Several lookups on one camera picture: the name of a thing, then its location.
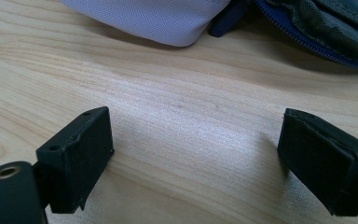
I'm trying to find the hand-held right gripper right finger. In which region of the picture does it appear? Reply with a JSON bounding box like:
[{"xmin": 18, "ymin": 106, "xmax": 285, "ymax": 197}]
[{"xmin": 276, "ymin": 107, "xmax": 358, "ymax": 217}]

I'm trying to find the dark green bag, blue zipper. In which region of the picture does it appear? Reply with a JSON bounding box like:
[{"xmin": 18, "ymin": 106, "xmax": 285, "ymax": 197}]
[{"xmin": 255, "ymin": 0, "xmax": 358, "ymax": 72}]

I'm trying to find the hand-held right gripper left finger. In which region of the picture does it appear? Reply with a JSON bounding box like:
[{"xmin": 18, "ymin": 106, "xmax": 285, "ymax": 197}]
[{"xmin": 35, "ymin": 105, "xmax": 116, "ymax": 216}]

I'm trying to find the dark blue fabric strap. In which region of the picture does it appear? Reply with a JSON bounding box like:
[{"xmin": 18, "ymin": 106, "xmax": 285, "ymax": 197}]
[{"xmin": 209, "ymin": 0, "xmax": 254, "ymax": 38}]

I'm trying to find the light lavender fabric pouch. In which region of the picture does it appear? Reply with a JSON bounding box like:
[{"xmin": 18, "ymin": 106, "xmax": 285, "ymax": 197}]
[{"xmin": 60, "ymin": 0, "xmax": 233, "ymax": 48}]

